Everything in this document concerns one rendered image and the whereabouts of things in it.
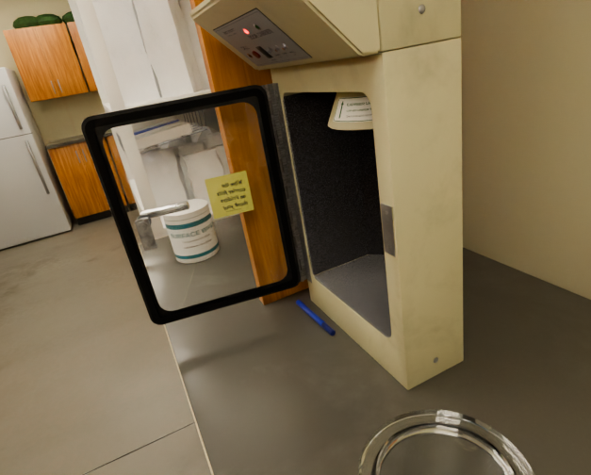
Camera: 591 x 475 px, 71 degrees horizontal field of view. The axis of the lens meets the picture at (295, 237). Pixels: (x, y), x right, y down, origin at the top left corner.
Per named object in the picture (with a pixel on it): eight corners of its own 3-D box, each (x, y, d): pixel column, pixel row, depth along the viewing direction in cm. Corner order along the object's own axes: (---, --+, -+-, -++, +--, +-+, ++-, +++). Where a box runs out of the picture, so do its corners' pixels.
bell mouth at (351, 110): (396, 104, 74) (394, 71, 71) (476, 106, 58) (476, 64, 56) (307, 125, 68) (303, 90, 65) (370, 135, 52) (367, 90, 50)
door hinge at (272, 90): (306, 278, 88) (271, 83, 72) (312, 283, 86) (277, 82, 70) (300, 281, 87) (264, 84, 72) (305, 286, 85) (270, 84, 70)
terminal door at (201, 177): (302, 285, 86) (265, 82, 71) (153, 327, 81) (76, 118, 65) (301, 283, 87) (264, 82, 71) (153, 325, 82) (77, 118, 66)
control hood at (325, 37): (269, 68, 72) (257, 3, 68) (383, 52, 44) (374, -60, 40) (205, 80, 68) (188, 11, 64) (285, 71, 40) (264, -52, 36)
